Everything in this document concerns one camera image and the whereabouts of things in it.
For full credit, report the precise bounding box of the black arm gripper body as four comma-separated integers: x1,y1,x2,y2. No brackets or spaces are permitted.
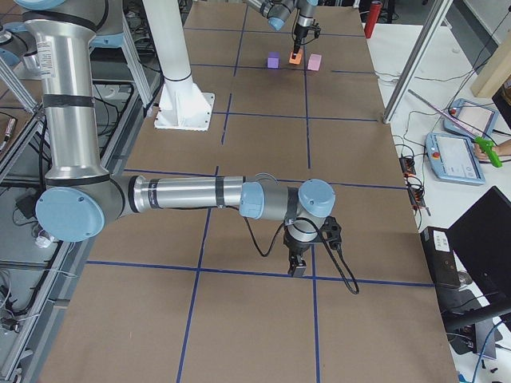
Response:
283,231,311,263

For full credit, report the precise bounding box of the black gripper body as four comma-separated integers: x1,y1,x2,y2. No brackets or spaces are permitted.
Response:
293,23,310,45

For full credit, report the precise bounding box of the orange foam cube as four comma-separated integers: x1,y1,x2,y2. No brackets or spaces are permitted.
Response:
288,50,303,65

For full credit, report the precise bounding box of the person's right hand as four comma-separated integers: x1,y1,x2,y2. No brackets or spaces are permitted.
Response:
473,140,503,161

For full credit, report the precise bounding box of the pink foam cube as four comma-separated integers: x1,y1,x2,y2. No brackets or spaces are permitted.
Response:
307,53,322,72

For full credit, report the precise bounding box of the purple foam cube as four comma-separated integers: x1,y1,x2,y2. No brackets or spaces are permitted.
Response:
267,52,280,69

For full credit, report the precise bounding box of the red cylinder tube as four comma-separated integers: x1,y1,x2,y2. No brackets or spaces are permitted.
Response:
364,1,382,39

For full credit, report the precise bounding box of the black orange power strip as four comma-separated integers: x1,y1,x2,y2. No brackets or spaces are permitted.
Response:
398,156,430,215

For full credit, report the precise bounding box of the black computer box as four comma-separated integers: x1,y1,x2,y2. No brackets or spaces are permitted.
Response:
420,227,461,290

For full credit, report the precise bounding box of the lower teach pendant tablet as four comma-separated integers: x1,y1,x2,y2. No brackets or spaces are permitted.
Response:
425,132,485,186

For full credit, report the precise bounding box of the teach pendant tablet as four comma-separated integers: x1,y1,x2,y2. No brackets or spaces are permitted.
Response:
443,98,499,140
425,132,485,186

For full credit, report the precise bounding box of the upper teach pendant tablet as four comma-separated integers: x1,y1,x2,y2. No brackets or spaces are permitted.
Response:
443,98,499,140

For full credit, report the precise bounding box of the black monitor on desk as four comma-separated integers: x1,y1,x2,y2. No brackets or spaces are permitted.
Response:
442,185,511,332

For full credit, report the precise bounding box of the wooden beam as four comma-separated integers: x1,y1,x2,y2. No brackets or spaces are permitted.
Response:
470,34,511,98

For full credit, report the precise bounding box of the person in black shirt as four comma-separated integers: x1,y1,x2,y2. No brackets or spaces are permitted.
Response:
473,140,511,162

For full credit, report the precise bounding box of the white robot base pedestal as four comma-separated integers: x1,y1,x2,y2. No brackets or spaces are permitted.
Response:
143,0,215,131

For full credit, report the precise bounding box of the aluminium frame post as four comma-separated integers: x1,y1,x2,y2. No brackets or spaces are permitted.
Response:
382,0,454,124

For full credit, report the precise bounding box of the grabber stick green handle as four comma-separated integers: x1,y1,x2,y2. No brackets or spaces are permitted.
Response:
407,89,503,168

